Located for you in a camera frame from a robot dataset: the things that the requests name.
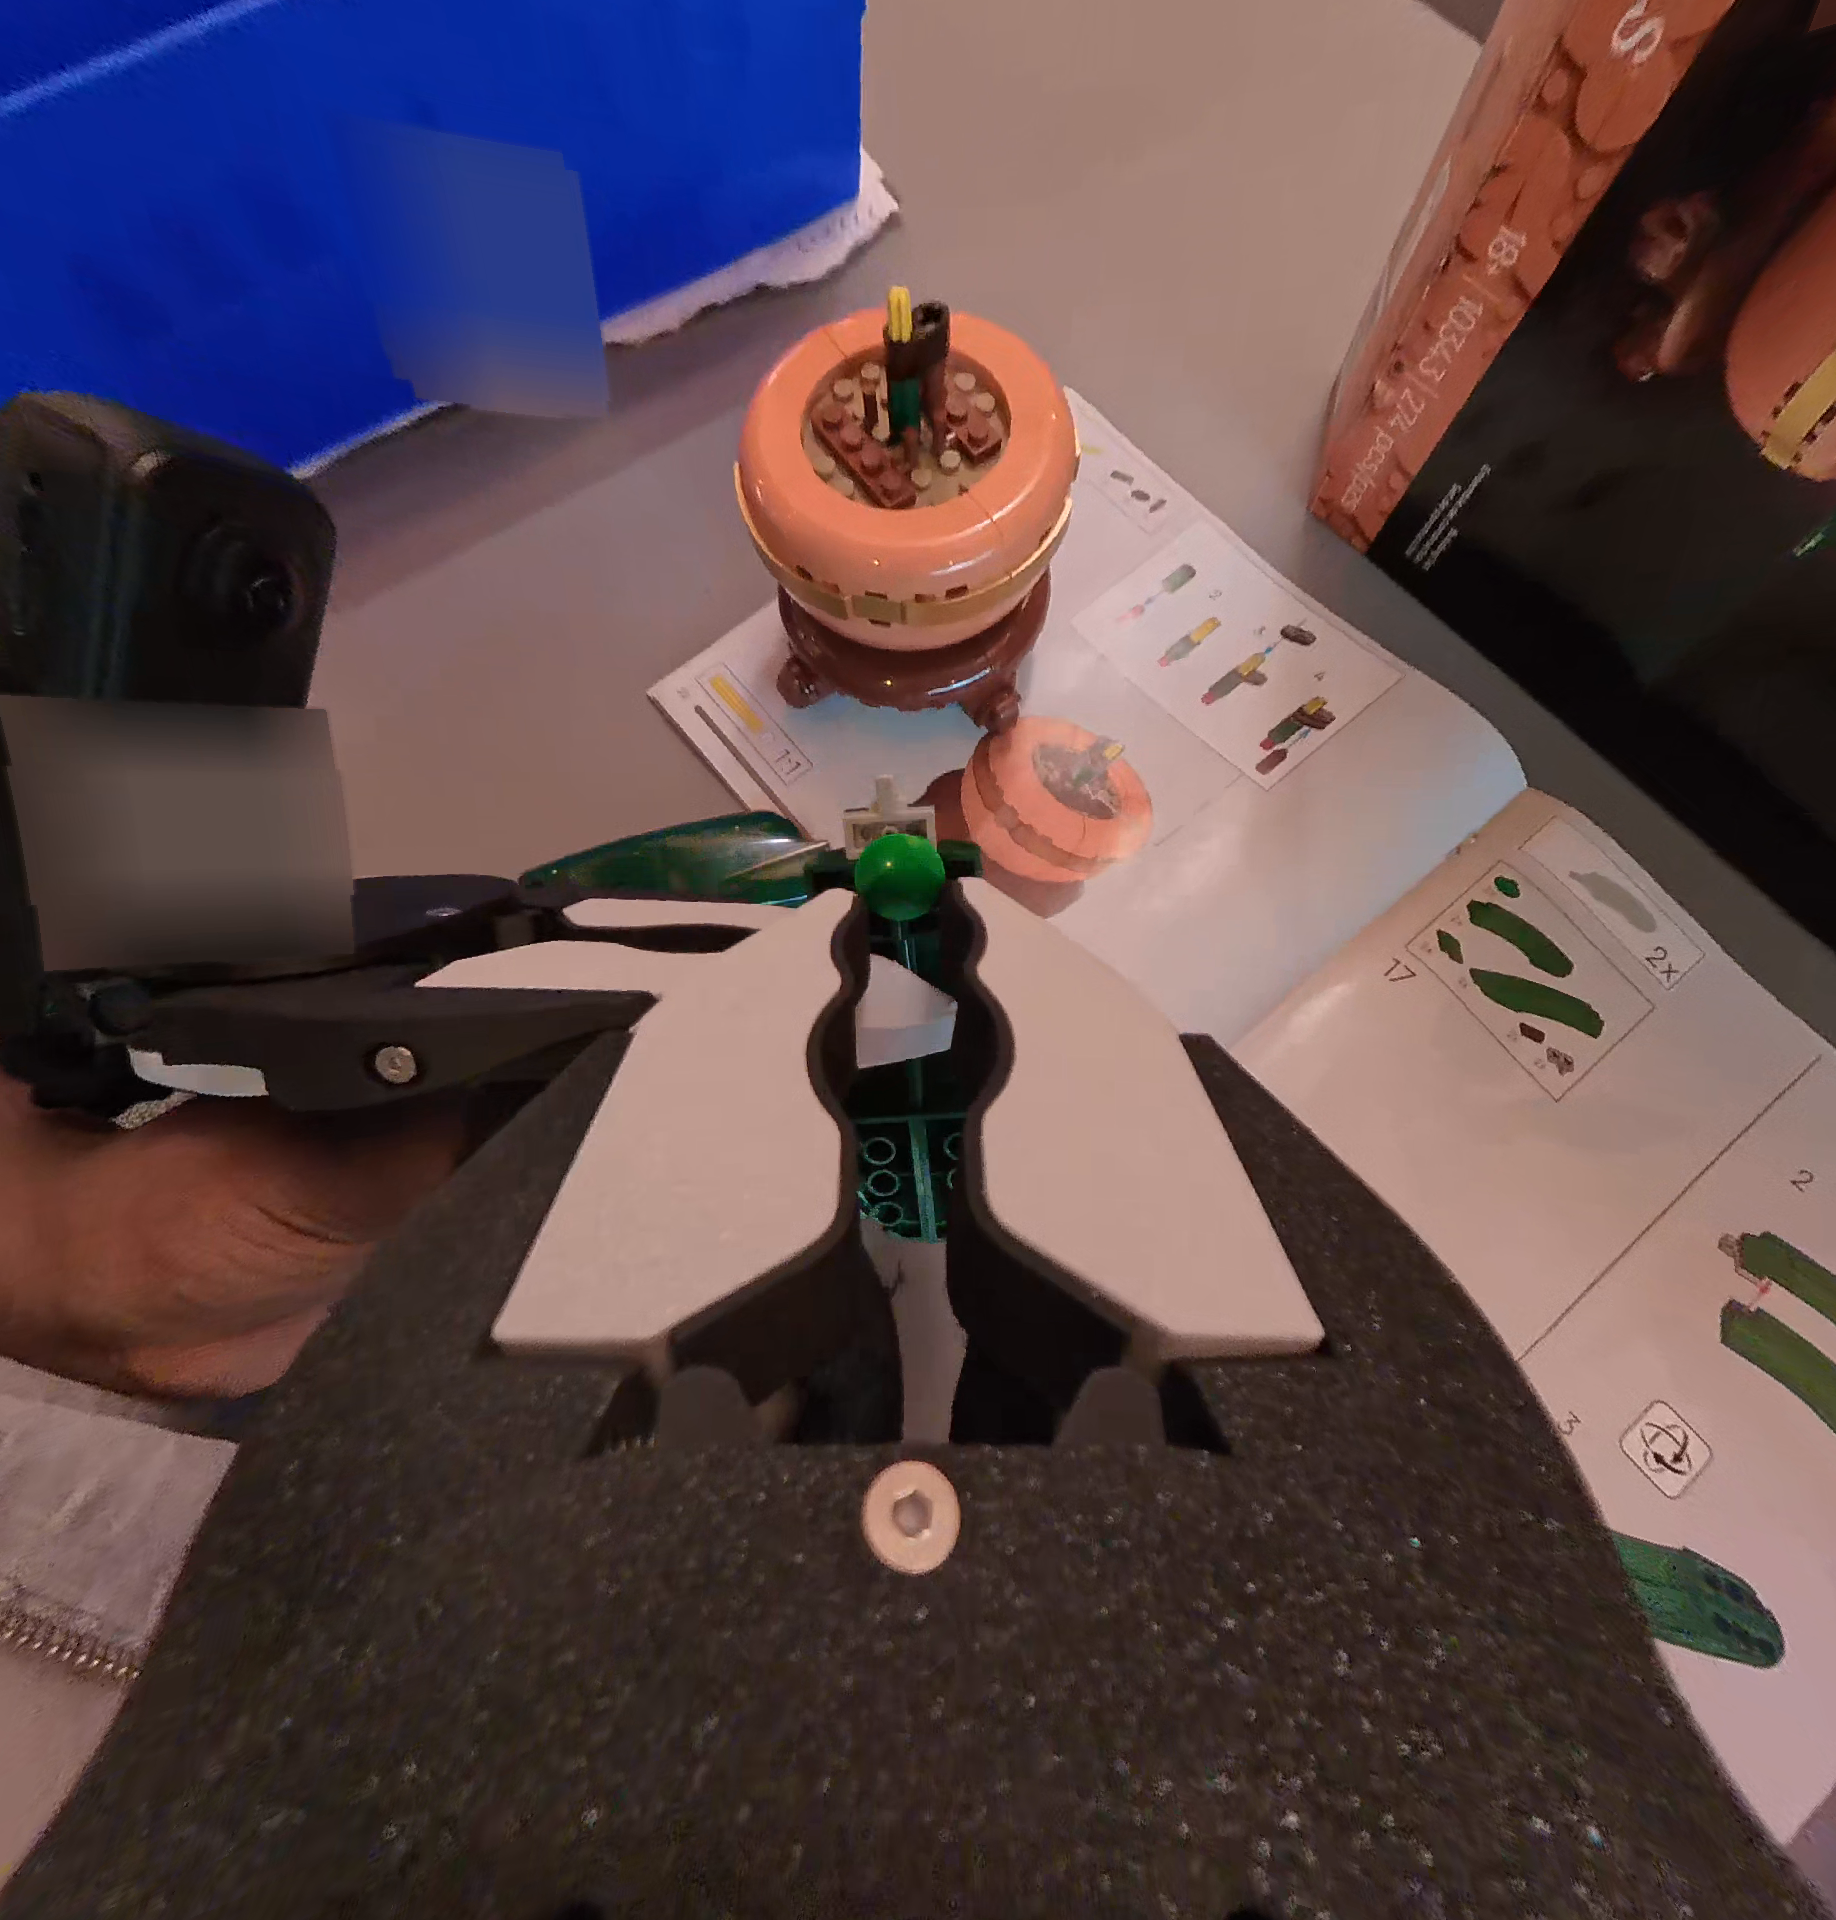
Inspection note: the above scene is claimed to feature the dark orchid picture box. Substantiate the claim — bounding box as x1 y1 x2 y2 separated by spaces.
1309 0 1836 969

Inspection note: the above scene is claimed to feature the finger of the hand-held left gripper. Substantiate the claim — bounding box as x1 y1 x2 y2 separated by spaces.
412 942 757 999
524 893 780 947

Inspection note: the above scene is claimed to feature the peach brick flower pot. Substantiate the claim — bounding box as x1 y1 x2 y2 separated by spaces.
734 283 1080 740

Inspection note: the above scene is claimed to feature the white frayed sheet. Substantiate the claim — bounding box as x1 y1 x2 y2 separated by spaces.
603 150 902 349

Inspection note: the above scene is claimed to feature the building instruction booklet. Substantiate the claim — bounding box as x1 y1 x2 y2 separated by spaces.
649 385 1836 1854

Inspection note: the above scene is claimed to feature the green brick plant stem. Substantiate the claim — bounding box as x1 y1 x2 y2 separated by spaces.
805 773 991 1248

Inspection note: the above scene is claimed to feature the blue plastic bin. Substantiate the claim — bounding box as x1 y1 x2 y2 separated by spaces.
0 0 871 470

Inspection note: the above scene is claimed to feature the person's left hand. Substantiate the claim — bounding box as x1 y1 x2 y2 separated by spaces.
0 1049 487 1399

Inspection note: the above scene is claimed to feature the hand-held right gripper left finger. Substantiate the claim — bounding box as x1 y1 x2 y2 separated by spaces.
491 900 879 1363

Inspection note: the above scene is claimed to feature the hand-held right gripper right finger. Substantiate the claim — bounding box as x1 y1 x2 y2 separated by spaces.
941 882 1329 1363

